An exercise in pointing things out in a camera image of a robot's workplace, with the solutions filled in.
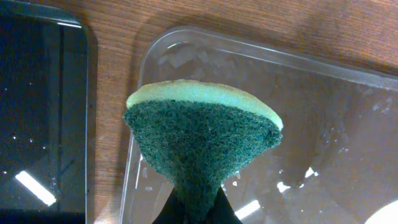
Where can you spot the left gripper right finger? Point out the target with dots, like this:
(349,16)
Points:
(222,212)

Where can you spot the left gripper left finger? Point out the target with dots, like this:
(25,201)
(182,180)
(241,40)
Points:
(173,211)

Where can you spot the green yellow scrub sponge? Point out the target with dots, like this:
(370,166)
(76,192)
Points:
(197,134)

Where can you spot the white plate top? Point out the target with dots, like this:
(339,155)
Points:
(385,215)

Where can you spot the brown clear plastic tray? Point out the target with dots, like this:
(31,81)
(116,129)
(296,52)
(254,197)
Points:
(338,159)

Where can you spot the black plastic tray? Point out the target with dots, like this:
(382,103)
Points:
(45,73)

